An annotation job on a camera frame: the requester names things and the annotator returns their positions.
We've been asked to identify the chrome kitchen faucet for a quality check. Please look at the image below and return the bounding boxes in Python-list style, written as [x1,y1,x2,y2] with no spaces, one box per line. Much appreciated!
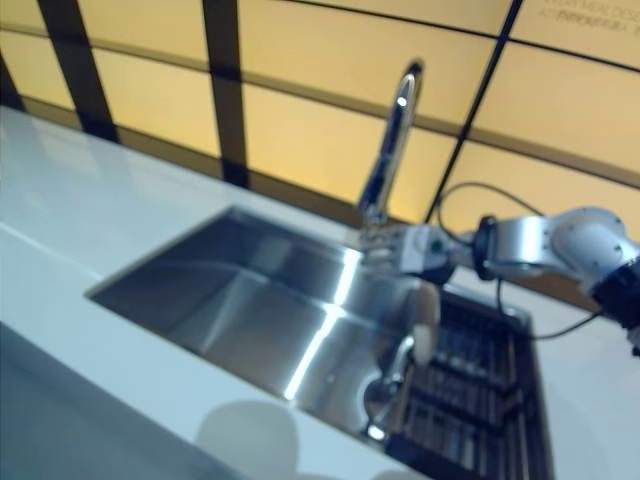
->
[355,59,425,236]

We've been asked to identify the beige plate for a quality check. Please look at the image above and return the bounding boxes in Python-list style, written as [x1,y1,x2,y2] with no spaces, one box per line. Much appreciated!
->
[409,284,441,366]

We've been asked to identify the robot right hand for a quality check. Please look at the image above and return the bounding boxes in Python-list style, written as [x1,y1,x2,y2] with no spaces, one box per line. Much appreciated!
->
[357,222,481,286]

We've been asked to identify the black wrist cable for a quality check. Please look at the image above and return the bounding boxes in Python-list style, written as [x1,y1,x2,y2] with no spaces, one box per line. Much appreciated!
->
[433,182,601,341]

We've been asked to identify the black sink drying rack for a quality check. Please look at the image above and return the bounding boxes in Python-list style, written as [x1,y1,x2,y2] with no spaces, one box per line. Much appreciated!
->
[394,287,544,480]

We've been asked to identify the stainless steel sink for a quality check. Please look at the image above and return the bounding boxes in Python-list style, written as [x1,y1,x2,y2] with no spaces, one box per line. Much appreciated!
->
[84,204,544,480]

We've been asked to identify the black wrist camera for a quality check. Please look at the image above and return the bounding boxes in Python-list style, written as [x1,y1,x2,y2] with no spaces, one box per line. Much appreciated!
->
[472,214,500,282]

